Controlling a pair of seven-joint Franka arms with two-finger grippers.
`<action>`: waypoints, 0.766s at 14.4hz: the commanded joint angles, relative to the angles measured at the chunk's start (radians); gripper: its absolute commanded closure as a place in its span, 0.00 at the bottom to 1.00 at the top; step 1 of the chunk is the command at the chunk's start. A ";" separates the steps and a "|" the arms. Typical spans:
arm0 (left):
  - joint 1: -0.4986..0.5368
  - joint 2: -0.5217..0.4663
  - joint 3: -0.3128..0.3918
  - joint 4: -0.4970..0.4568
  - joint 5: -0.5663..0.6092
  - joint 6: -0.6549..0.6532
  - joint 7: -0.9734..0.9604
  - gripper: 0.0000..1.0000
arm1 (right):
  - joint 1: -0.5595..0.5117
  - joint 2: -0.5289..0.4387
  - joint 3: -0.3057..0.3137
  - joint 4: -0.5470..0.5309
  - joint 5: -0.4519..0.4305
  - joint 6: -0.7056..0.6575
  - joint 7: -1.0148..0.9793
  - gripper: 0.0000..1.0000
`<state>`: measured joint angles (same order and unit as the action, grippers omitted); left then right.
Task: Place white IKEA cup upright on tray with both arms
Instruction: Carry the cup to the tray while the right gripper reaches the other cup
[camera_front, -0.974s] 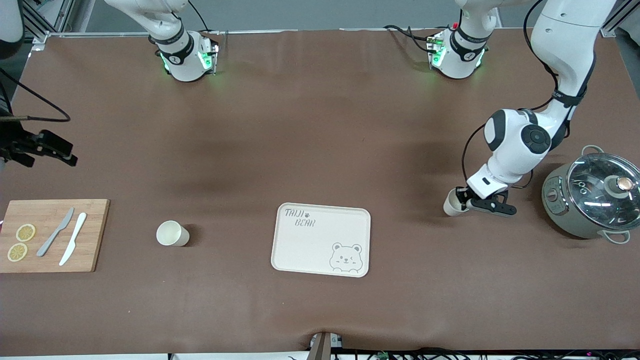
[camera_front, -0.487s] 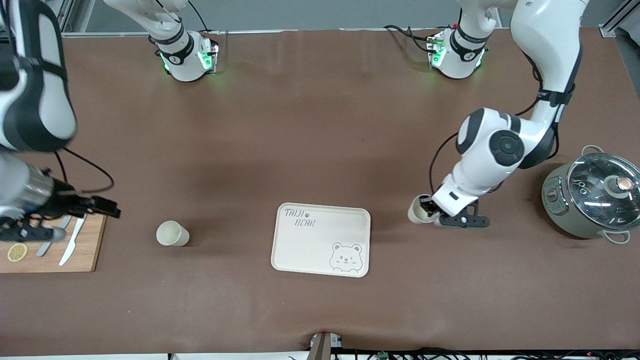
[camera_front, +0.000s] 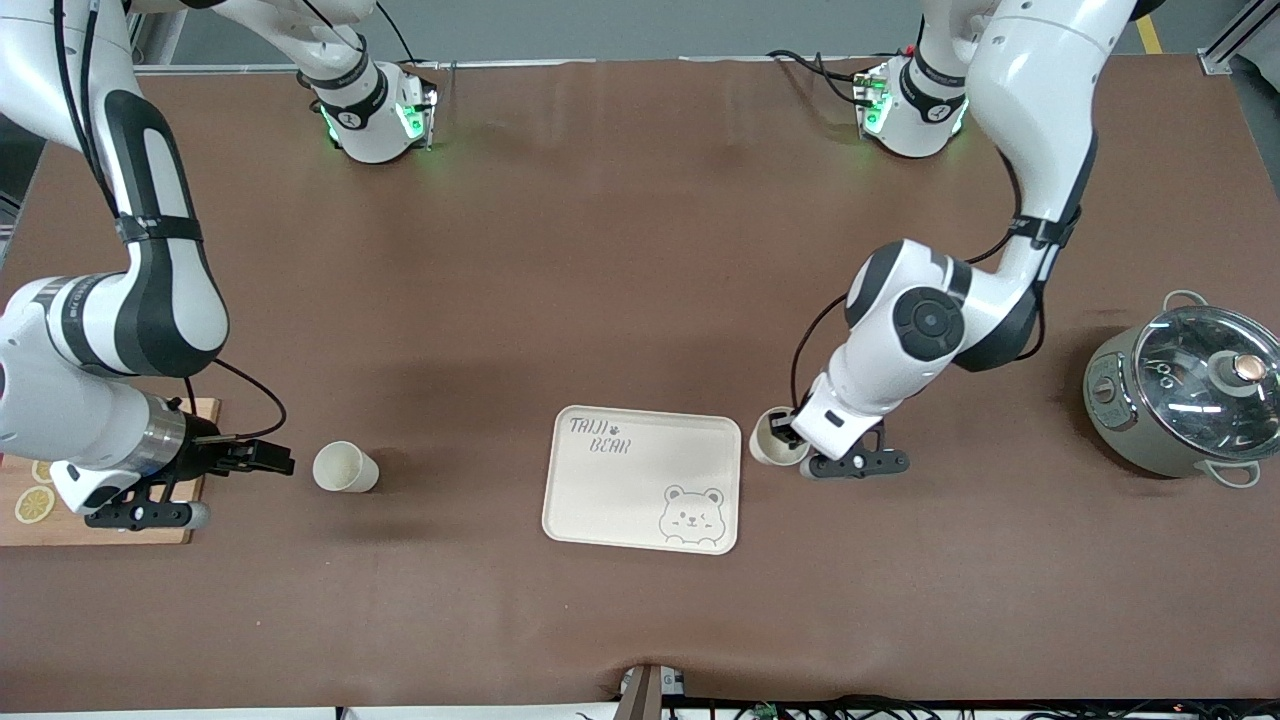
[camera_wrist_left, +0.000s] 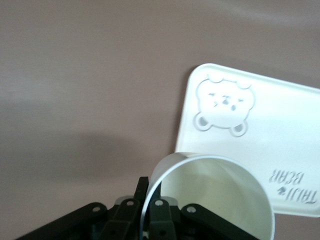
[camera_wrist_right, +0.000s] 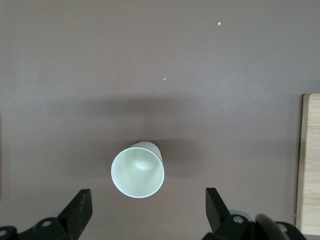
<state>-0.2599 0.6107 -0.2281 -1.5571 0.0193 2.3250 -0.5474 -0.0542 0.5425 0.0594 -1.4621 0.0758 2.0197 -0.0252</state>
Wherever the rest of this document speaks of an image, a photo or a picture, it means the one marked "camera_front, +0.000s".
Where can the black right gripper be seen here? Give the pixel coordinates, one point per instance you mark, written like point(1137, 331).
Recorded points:
point(207, 452)

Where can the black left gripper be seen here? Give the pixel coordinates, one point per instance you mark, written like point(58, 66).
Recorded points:
point(781, 431)

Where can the white plastic cup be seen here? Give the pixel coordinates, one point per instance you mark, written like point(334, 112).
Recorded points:
point(765, 452)
point(340, 468)

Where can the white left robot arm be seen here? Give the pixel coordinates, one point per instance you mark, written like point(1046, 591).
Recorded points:
point(1040, 90)

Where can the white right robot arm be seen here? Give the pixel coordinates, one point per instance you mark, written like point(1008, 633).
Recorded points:
point(160, 300)

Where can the cream tray with bear print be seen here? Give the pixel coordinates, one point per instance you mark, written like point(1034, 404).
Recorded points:
point(620, 500)

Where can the yellow lemon slice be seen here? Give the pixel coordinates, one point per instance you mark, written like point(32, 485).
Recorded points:
point(41, 471)
point(35, 505)

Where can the bamboo cutting board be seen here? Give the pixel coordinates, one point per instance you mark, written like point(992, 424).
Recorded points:
point(20, 536)

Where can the grey cooking pot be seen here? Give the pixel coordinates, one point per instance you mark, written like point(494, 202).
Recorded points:
point(1120, 420)

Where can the glass pot lid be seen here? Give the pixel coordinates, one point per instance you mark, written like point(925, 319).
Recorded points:
point(1190, 390)

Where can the aluminium frame rail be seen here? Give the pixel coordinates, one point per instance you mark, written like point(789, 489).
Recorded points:
point(160, 40)
point(1235, 40)

